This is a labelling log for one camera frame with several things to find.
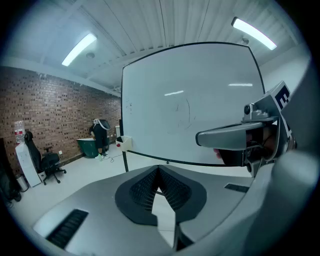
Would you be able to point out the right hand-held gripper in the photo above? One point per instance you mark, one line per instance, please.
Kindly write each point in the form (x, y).
(265, 107)

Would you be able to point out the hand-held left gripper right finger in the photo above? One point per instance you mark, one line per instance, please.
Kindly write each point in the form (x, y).
(215, 200)

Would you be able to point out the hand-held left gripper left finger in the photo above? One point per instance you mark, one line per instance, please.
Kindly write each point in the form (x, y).
(105, 200)

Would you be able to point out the cream plastic box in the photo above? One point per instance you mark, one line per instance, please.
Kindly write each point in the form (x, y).
(126, 143)

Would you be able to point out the white whiteboard on stand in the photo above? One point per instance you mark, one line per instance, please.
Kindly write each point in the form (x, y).
(200, 87)

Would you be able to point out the green bathtub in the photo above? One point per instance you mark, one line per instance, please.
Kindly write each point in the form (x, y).
(86, 147)

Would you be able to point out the white desk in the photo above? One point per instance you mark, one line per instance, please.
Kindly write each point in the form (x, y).
(117, 131)

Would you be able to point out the black office chair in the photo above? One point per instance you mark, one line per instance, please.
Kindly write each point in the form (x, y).
(47, 160)

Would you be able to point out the metal trash can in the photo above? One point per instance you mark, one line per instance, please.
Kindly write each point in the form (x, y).
(23, 183)

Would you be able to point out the white water dispenser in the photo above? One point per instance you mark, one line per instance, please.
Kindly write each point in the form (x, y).
(27, 162)

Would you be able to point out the ceiling tube light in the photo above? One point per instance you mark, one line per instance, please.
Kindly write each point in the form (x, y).
(253, 33)
(79, 49)

